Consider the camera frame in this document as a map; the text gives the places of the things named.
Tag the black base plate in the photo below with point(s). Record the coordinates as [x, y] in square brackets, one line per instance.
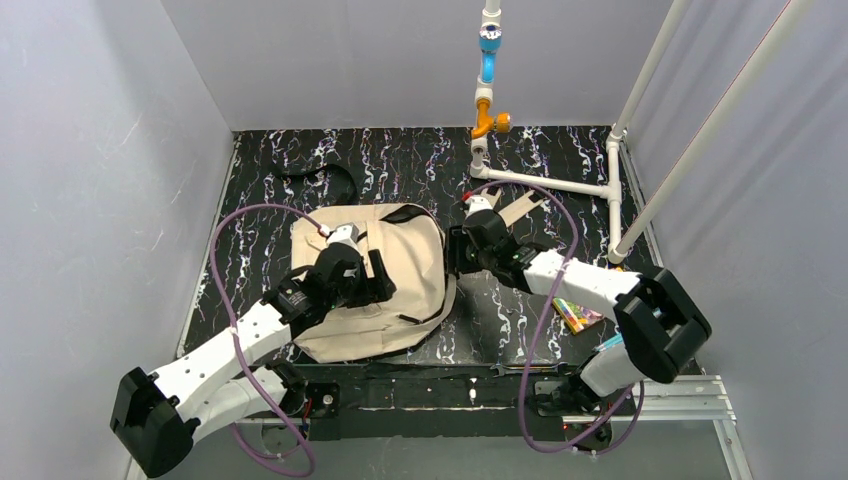
[371, 400]

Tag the blue orange pipe fitting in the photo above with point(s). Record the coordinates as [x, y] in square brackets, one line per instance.
[489, 40]

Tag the colourful crayon box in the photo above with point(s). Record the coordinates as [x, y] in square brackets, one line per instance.
[576, 317]

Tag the white PVC pipe frame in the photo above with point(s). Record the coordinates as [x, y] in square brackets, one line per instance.
[705, 57]

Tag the beige canvas backpack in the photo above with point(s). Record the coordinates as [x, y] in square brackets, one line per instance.
[412, 244]

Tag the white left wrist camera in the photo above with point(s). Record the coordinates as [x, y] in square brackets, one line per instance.
[345, 234]

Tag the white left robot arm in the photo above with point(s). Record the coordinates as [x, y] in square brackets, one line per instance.
[160, 416]

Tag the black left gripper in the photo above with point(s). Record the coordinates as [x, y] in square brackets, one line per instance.
[374, 281]

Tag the aluminium rail frame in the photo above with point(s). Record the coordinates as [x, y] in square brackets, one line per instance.
[689, 398]

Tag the light blue barcode book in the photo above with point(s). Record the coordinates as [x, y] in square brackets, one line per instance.
[609, 343]

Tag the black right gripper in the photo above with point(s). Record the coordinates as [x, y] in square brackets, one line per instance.
[490, 220]

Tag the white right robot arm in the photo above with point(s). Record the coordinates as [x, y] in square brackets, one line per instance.
[661, 327]

